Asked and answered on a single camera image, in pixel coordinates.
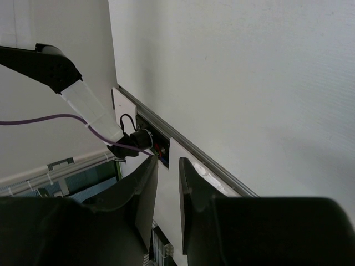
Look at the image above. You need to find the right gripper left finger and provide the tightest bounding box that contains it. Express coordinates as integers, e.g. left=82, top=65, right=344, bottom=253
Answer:
left=1, top=156, right=158, bottom=265

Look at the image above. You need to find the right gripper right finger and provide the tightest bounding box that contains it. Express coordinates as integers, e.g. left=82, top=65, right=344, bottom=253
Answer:
left=179, top=157, right=354, bottom=265

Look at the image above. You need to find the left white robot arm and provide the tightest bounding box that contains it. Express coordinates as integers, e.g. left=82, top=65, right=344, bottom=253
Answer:
left=1, top=44, right=124, bottom=146

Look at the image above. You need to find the aluminium rail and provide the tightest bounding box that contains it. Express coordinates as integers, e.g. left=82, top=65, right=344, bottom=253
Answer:
left=117, top=86, right=259, bottom=197

